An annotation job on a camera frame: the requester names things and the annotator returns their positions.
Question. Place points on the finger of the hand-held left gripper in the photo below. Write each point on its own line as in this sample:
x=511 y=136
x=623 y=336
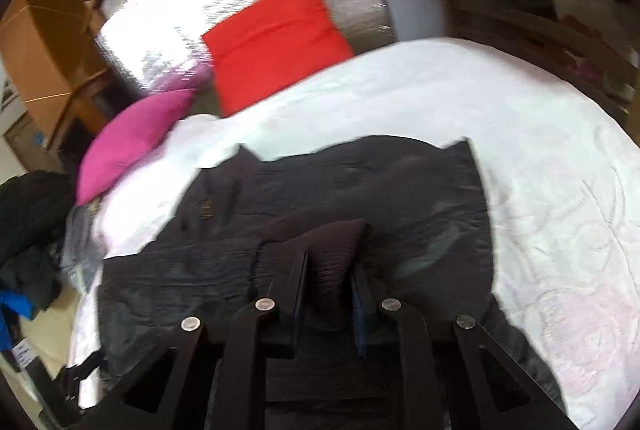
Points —
x=82 y=372

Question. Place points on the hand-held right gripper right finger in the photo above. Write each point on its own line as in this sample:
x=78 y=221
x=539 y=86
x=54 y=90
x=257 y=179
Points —
x=359 y=325

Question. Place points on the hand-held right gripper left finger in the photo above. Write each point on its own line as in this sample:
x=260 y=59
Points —
x=296 y=310

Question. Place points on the black jacket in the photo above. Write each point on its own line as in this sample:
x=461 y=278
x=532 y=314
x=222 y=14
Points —
x=350 y=190

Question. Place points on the pile of dark clothes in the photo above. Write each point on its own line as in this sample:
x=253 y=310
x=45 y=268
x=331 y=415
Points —
x=30 y=215

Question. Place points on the grey cloth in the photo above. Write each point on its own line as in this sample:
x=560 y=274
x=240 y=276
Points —
x=80 y=235

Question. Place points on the magenta pillow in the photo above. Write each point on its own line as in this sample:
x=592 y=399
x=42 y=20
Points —
x=130 y=135

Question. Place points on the white bedspread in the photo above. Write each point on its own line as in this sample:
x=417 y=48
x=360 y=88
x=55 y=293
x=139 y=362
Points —
x=500 y=110

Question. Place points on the dark wooden bedside table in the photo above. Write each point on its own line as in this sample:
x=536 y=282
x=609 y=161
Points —
x=82 y=105

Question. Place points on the red pillow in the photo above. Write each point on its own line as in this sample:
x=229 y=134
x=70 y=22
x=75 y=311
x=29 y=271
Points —
x=275 y=40

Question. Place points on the wooden shelf unit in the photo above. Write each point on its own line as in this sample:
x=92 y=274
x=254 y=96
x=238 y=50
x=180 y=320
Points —
x=500 y=10

